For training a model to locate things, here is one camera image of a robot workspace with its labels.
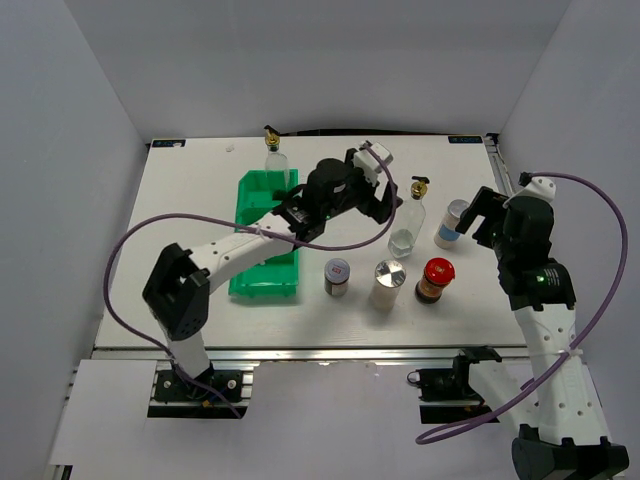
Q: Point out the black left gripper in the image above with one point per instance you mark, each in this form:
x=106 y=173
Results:
x=379 y=211

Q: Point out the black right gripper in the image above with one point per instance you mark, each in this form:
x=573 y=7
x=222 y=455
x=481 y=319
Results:
x=487 y=204

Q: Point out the clear glass oil bottle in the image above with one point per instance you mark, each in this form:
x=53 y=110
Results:
x=409 y=219

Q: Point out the glass bottle with dark residue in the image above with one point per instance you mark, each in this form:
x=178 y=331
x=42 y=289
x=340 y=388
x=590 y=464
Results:
x=276 y=163

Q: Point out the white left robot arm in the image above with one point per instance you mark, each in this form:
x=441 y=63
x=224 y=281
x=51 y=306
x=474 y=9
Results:
x=182 y=280

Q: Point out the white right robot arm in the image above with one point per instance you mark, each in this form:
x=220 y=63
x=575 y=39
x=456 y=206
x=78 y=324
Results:
x=559 y=432

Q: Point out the blue label salt jar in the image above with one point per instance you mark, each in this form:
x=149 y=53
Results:
x=446 y=234

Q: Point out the white powder jar silver lid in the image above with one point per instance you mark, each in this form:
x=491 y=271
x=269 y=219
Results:
x=389 y=277

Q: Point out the small dark spice jar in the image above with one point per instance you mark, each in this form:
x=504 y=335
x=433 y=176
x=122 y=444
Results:
x=336 y=277

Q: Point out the right table logo sticker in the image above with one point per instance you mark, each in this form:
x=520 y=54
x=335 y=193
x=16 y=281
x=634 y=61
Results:
x=465 y=139

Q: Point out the table logo sticker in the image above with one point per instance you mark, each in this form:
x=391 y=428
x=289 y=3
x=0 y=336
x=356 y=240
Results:
x=465 y=139
x=168 y=143

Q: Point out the red lid sauce jar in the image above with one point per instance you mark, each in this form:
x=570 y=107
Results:
x=437 y=274

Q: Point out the green plastic divided bin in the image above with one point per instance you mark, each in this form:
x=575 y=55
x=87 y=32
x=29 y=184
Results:
x=258 y=192

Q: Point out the left table logo sticker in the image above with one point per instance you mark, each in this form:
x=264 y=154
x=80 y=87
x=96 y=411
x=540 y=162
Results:
x=168 y=143

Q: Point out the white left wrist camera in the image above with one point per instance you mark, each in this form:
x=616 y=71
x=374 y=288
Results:
x=369 y=157

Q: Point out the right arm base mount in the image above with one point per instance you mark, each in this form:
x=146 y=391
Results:
x=446 y=394

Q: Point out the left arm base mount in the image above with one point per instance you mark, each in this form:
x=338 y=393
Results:
x=216 y=394

